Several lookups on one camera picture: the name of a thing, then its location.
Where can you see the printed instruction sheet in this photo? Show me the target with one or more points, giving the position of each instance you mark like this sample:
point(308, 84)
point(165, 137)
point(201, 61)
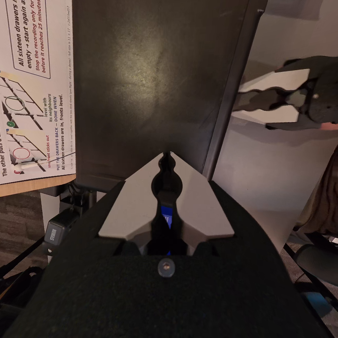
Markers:
point(60, 66)

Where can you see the black office chair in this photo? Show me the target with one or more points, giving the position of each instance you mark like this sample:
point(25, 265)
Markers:
point(319, 264)

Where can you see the black drawer cabinet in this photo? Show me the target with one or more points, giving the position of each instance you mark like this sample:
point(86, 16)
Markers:
point(158, 79)

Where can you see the black power adapter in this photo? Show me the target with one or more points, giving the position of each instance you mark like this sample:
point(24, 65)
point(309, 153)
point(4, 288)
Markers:
point(59, 232)

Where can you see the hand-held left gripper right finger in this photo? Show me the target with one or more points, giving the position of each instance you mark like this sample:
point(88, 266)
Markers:
point(208, 211)

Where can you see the person's right hand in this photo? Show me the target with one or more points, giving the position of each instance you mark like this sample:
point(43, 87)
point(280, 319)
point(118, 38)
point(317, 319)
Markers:
point(330, 126)

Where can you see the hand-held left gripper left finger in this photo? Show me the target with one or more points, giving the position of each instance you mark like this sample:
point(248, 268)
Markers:
point(126, 211)

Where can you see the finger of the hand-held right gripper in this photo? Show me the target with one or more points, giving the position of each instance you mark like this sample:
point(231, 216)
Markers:
point(280, 115)
point(287, 80)

